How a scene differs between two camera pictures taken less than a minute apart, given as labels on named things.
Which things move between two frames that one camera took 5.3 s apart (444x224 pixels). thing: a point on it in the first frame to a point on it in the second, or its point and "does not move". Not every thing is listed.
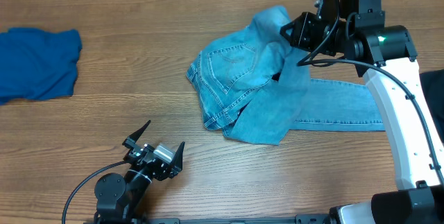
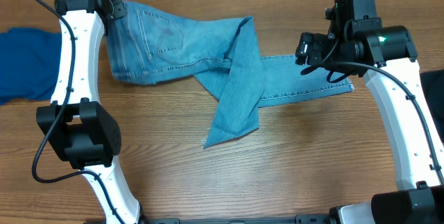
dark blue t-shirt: [38, 64] does not move
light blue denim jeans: [254, 84] to [145, 43]
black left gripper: [151, 158] to [116, 9]
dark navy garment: [433, 83] does not move
